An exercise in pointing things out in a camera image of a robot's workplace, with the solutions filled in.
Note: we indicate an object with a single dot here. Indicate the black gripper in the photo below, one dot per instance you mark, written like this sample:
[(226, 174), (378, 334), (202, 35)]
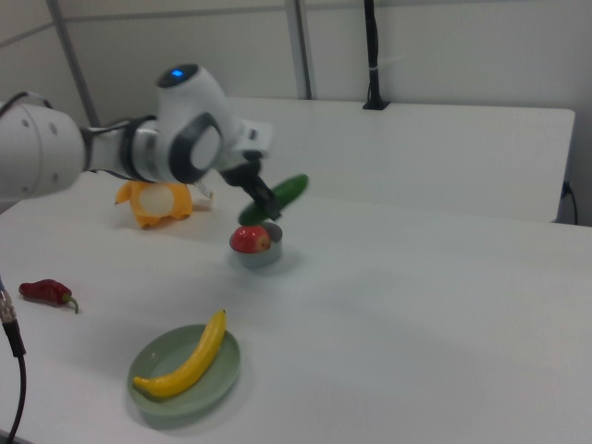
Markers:
[(240, 173)]

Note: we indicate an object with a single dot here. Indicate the green cucumber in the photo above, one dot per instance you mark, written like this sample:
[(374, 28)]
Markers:
[(289, 187)]

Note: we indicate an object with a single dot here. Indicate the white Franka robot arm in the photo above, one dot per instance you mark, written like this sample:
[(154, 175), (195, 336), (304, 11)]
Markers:
[(194, 106)]

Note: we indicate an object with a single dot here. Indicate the small metal bowl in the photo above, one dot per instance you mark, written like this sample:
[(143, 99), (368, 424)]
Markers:
[(259, 256)]

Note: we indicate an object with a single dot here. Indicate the red apple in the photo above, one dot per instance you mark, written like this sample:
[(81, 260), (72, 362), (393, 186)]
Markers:
[(247, 238)]

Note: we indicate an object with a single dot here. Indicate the orange plush toy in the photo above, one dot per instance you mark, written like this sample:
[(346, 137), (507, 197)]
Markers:
[(159, 203)]

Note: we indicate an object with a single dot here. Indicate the yellow banana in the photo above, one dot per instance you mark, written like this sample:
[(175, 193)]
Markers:
[(194, 363)]

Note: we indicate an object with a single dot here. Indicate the black pole stand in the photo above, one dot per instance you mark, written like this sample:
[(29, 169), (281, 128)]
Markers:
[(373, 51)]

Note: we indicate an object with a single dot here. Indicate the green plate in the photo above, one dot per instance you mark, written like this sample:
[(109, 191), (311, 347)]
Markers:
[(217, 379)]

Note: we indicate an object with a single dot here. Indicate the red chili pepper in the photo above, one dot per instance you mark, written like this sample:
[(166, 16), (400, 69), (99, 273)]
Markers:
[(44, 291)]

